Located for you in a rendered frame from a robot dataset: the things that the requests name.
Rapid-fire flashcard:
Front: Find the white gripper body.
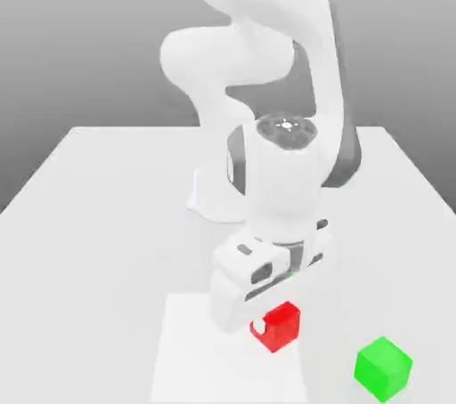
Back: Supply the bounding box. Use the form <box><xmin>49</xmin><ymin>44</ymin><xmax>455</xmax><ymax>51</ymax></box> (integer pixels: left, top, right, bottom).
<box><xmin>208</xmin><ymin>268</ymin><xmax>304</xmax><ymax>335</ymax></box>

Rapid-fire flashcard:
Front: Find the small red cube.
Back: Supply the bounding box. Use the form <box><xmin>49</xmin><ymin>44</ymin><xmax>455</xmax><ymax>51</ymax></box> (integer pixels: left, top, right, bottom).
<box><xmin>248</xmin><ymin>300</ymin><xmax>301</xmax><ymax>354</ymax></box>

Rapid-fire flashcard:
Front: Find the small green cube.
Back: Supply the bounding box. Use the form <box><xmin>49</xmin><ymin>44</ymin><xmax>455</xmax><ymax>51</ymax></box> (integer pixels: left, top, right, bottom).
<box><xmin>353</xmin><ymin>335</ymin><xmax>415</xmax><ymax>404</ymax></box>

